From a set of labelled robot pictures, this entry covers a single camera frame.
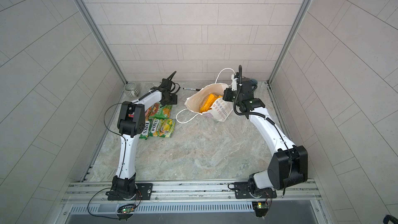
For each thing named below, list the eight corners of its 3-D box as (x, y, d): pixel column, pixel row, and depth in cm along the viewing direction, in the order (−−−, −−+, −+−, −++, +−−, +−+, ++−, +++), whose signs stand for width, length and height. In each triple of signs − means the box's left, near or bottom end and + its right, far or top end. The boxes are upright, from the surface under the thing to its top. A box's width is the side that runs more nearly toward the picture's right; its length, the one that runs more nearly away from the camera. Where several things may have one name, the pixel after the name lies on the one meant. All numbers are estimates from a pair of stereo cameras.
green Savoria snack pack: (142, 139, 90) (140, 136, 87) (147, 121, 98) (145, 118, 95) (172, 139, 90) (171, 137, 87) (175, 121, 98) (174, 118, 95)
